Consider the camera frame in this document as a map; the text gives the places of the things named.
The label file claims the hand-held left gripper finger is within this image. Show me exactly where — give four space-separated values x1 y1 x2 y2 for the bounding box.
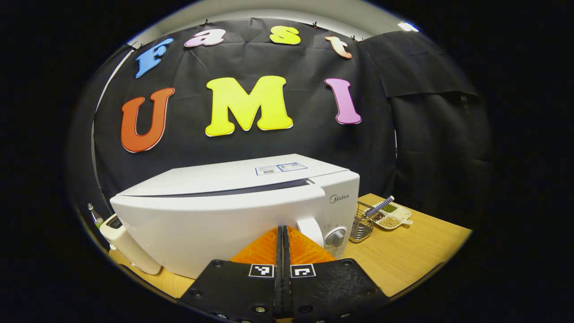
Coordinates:
284 225 391 323
177 226 284 323

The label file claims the white microwave oven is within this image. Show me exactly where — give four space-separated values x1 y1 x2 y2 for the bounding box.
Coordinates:
110 154 361 279

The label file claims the white divided bean dish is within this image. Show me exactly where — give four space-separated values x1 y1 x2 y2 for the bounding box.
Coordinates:
370 202 413 231

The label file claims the white toaster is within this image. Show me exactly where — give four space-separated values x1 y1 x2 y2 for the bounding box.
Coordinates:
100 213 162 275

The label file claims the black backdrop cloth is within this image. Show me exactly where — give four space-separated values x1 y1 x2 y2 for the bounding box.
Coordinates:
67 18 494 225

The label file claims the green drink bottle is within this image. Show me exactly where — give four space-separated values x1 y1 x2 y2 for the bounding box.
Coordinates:
87 203 104 229

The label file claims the patterned handle utensil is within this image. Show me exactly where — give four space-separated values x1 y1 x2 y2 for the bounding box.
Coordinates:
362 196 395 219

